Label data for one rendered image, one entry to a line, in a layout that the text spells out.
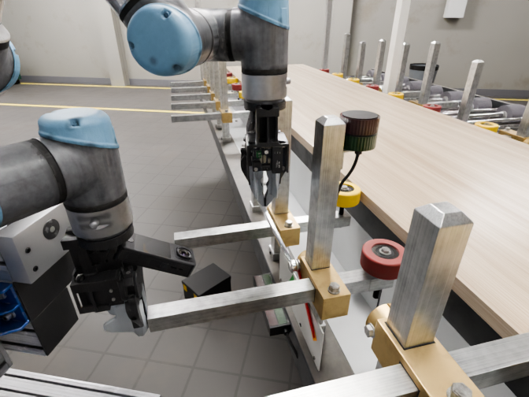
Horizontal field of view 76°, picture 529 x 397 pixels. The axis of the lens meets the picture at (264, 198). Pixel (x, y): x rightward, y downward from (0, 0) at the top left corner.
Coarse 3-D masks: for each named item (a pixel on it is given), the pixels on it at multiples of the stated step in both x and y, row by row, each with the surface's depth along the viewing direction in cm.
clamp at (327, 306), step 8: (304, 256) 65; (304, 264) 63; (304, 272) 63; (312, 272) 61; (320, 272) 61; (328, 272) 61; (336, 272) 61; (312, 280) 60; (320, 280) 59; (328, 280) 59; (336, 280) 59; (320, 288) 57; (344, 288) 57; (320, 296) 56; (328, 296) 56; (336, 296) 56; (344, 296) 56; (320, 304) 57; (328, 304) 56; (336, 304) 56; (344, 304) 57; (320, 312) 57; (328, 312) 57; (336, 312) 57; (344, 312) 58
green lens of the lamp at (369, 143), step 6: (348, 138) 51; (354, 138) 50; (360, 138) 50; (366, 138) 50; (372, 138) 50; (348, 144) 51; (354, 144) 50; (360, 144) 50; (366, 144) 50; (372, 144) 51; (354, 150) 51; (360, 150) 51; (366, 150) 51
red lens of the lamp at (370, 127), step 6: (378, 114) 52; (342, 120) 50; (348, 120) 50; (354, 120) 49; (360, 120) 49; (366, 120) 49; (372, 120) 49; (378, 120) 50; (348, 126) 50; (354, 126) 49; (360, 126) 49; (366, 126) 49; (372, 126) 49; (378, 126) 50; (348, 132) 50; (354, 132) 50; (360, 132) 50; (366, 132) 50; (372, 132) 50
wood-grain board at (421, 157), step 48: (288, 96) 180; (336, 96) 180; (384, 96) 180; (384, 144) 113; (432, 144) 113; (480, 144) 113; (528, 144) 113; (384, 192) 82; (432, 192) 82; (480, 192) 82; (528, 192) 82; (480, 240) 64; (528, 240) 64; (480, 288) 53; (528, 288) 53
